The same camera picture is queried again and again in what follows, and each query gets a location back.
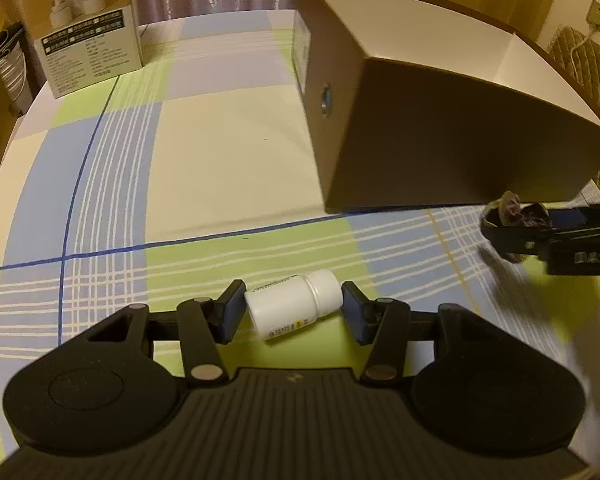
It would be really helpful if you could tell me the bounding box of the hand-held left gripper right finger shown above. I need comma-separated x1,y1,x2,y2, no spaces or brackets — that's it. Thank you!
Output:
341,281,501,387

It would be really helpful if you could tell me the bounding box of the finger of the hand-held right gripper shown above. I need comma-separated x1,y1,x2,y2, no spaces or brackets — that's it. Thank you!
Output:
545,204,600,233
481,222,553,261

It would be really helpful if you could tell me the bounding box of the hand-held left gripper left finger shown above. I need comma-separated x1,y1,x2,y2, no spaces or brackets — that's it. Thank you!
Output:
87,280,247,387

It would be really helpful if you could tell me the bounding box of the brown velvet scrunchie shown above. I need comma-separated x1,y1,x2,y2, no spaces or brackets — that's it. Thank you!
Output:
482,191,551,263

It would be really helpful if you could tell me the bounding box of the small white pill bottle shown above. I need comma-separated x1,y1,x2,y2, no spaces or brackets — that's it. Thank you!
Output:
243,268,343,343

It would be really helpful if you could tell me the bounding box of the brown cardboard box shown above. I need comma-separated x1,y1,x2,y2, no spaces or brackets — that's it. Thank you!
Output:
292,0,600,215

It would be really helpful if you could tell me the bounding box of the checkered tablecloth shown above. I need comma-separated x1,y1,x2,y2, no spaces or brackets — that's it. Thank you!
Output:
0,10,600,461

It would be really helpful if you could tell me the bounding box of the quilted chair cover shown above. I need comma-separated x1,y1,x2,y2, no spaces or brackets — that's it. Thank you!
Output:
550,25,600,191

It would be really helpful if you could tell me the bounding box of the white printed product box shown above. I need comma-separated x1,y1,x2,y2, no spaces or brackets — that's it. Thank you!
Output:
20,0,144,100

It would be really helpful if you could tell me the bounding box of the stack of striped bowls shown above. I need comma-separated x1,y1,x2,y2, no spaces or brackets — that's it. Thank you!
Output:
0,25,33,116

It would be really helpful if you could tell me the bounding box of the white charging cable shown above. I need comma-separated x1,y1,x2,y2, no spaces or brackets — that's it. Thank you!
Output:
570,30,600,56

